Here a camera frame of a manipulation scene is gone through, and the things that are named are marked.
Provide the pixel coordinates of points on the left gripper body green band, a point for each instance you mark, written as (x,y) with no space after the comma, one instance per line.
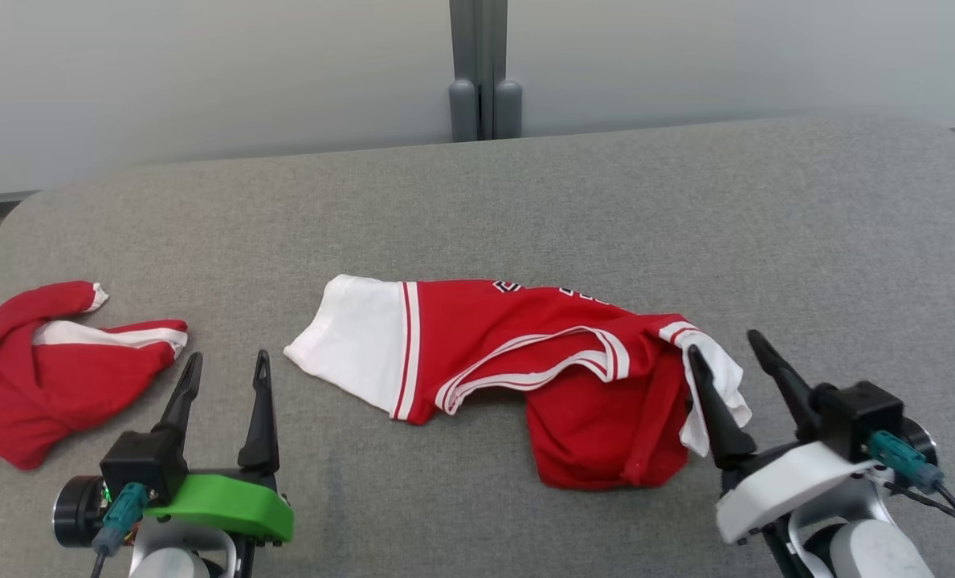
(228,506)

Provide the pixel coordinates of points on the red garment with white stripe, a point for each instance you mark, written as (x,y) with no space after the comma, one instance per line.
(43,385)

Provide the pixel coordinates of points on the grey fabric sofa cushion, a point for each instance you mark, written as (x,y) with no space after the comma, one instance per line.
(477,209)

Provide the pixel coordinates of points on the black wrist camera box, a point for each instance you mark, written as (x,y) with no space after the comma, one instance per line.
(859,417)
(144,466)

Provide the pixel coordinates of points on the red white lettered jersey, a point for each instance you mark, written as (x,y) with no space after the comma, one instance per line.
(573,417)

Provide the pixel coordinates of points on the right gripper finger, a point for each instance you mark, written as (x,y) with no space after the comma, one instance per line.
(722,425)
(790,389)

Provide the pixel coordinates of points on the grey partition post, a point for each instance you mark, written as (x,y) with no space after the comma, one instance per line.
(477,72)

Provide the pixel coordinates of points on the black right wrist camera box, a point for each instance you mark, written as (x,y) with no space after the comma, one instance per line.
(859,417)

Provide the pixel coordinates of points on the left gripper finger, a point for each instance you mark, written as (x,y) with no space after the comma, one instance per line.
(262,433)
(184,401)

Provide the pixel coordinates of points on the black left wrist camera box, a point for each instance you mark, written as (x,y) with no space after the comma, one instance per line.
(144,466)

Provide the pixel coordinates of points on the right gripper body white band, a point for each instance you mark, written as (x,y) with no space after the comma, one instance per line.
(790,486)

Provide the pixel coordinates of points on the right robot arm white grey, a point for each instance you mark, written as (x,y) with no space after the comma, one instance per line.
(879,554)

